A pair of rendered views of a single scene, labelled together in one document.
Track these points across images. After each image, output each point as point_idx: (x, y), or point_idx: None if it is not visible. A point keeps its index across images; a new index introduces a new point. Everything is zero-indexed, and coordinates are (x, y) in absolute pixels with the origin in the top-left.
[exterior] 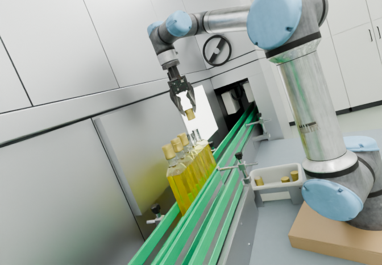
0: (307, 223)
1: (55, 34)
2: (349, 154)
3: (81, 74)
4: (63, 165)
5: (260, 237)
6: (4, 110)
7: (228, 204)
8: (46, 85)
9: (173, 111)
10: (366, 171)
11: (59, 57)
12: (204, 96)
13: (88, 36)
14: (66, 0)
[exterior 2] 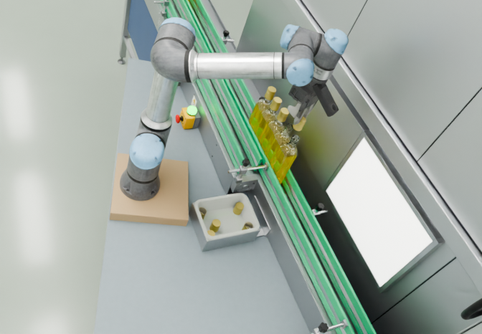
0: (178, 172)
1: None
2: (144, 113)
3: (328, 12)
4: None
5: (211, 173)
6: None
7: (226, 135)
8: None
9: (345, 137)
10: (137, 132)
11: None
12: (414, 244)
13: None
14: None
